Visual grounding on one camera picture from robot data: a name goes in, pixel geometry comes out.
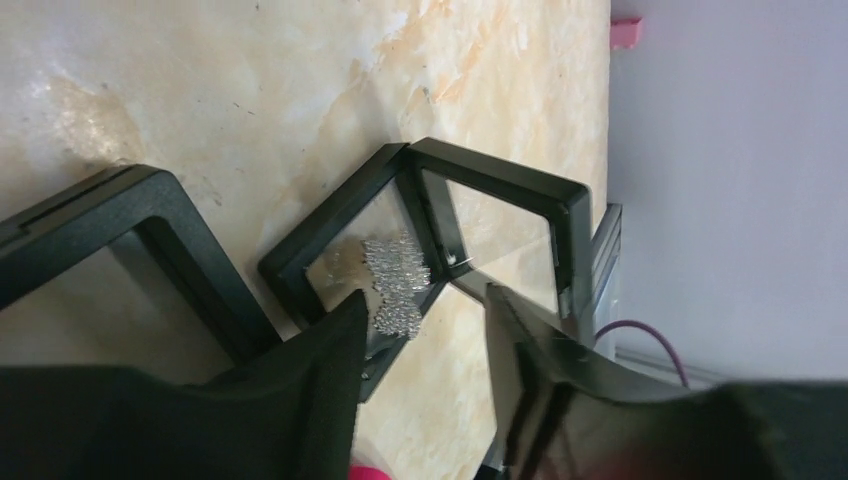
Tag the white silver brooch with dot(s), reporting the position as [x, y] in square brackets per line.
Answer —
[399, 273]

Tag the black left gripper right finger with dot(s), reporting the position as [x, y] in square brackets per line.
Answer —
[563, 411]

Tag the black square frame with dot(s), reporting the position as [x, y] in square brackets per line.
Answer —
[422, 172]
[146, 218]

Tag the magenta garment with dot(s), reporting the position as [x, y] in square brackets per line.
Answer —
[364, 472]

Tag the green pink toy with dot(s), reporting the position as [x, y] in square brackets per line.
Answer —
[625, 33]

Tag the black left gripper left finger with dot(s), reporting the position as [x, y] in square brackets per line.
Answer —
[289, 414]

